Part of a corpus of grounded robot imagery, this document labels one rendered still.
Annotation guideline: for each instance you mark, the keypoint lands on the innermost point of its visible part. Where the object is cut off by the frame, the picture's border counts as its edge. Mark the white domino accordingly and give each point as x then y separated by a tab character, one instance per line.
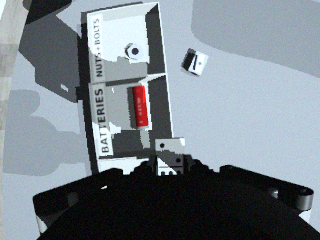
170	155

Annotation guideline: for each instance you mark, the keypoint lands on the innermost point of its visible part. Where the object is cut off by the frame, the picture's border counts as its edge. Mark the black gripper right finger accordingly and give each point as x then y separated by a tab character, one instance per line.
298	198

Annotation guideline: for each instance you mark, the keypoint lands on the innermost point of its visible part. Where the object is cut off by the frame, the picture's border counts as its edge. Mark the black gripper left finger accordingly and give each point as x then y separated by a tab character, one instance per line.
50	204

